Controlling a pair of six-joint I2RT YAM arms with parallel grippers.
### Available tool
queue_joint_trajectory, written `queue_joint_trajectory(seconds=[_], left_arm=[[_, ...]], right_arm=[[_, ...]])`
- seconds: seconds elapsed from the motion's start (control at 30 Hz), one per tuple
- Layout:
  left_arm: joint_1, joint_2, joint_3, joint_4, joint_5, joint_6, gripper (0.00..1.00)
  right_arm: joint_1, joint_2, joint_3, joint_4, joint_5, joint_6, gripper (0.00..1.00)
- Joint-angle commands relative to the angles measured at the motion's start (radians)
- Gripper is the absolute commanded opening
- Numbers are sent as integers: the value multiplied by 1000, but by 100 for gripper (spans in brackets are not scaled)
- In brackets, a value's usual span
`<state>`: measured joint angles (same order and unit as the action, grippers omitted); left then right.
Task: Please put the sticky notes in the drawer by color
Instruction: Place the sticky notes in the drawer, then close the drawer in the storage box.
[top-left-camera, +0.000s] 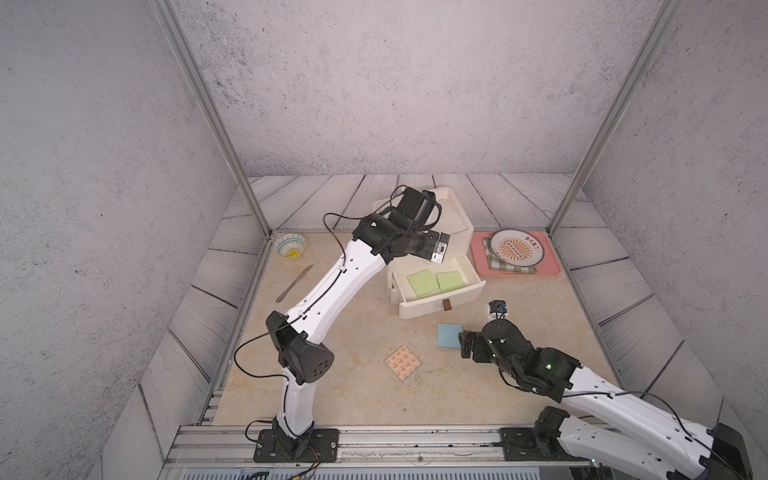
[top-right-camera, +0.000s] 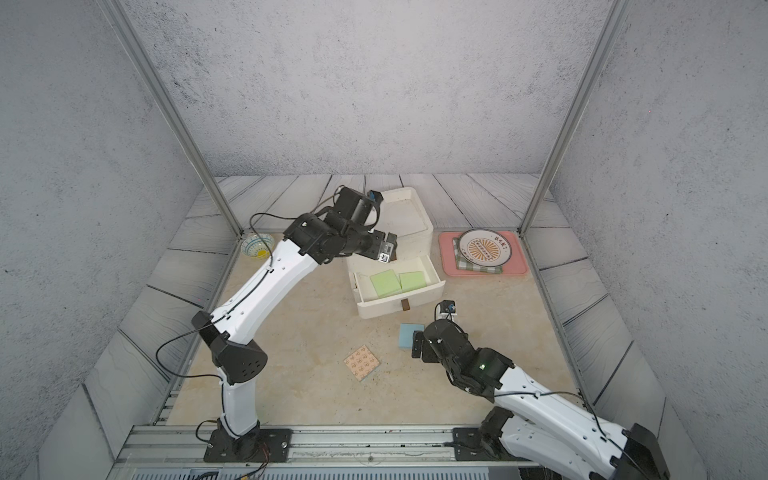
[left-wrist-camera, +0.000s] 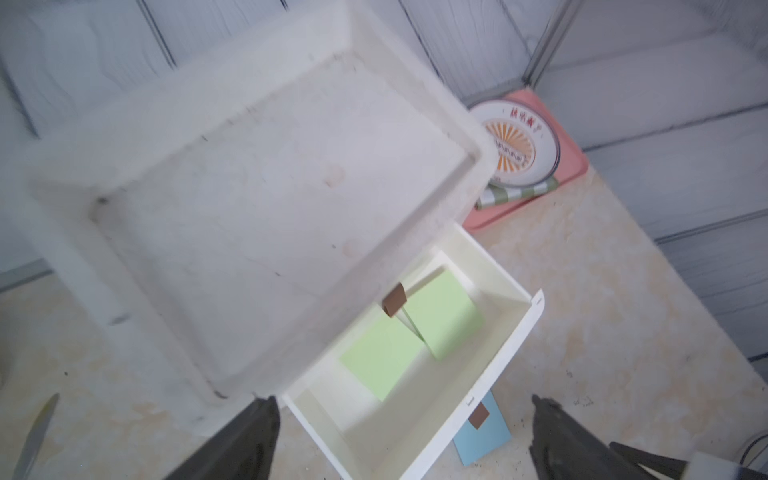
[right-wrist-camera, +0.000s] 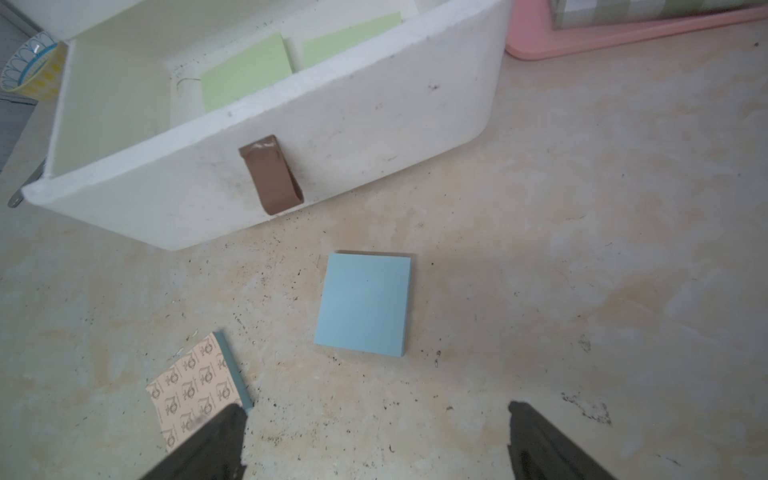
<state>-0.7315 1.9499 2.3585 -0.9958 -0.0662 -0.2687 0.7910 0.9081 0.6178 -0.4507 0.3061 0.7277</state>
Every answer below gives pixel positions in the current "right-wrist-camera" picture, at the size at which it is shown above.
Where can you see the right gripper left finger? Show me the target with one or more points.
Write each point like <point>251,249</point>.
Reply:
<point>212,452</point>

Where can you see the small patterned bowl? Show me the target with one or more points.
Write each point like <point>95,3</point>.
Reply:
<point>36,69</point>

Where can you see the pink tray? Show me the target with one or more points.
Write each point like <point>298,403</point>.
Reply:
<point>548,29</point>

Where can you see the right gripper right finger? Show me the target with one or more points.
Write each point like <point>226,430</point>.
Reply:
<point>539,450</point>

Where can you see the patterned orange pad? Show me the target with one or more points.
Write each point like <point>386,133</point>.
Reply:
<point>194,389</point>

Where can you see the green sticky pad front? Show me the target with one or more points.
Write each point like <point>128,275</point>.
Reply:
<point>317,50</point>

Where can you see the green sticky pad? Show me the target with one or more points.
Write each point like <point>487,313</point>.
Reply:
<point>254,69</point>
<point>317,50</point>

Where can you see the white drawer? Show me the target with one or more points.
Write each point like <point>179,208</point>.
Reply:
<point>133,150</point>

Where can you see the blue sticky note pad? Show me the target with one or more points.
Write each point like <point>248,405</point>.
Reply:
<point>364,303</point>

